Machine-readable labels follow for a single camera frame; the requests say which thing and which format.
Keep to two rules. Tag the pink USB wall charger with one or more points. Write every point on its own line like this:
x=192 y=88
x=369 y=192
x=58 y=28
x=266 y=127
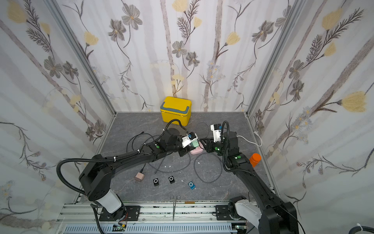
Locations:
x=139 y=177

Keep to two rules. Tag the pink power strip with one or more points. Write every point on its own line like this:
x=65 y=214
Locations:
x=197 y=150

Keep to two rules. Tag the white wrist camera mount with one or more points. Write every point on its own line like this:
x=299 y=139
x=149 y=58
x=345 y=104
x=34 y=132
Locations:
x=186 y=140
x=217 y=132

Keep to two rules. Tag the black mp3 player left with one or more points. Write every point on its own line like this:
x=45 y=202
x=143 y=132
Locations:
x=156 y=182

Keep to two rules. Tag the green USB wall charger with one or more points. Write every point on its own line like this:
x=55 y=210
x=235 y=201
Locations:
x=195 y=143

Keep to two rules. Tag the yellow plastic storage box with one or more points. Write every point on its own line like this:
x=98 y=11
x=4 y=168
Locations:
x=176 y=108

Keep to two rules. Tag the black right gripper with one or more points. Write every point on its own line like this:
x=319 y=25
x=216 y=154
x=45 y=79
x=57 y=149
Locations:
x=209 y=145

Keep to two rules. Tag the black mp3 player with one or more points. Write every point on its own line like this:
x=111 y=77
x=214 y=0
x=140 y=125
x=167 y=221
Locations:
x=156 y=182
x=171 y=179

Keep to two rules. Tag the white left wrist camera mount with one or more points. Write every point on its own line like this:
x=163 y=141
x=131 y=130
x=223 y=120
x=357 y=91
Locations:
x=186 y=140

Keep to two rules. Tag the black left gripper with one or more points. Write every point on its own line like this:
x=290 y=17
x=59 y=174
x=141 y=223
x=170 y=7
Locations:
x=186 y=150

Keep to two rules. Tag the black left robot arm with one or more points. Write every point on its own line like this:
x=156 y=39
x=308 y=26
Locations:
x=99 y=171

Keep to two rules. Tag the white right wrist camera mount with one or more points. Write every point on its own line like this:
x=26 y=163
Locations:
x=217 y=132

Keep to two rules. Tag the orange bottle cap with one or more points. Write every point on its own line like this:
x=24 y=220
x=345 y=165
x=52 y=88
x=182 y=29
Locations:
x=255 y=159

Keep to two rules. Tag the black mp3 player right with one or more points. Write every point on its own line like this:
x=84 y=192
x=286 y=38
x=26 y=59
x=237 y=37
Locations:
x=171 y=179

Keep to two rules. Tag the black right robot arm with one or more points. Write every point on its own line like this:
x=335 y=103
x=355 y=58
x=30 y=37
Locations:
x=270 y=215

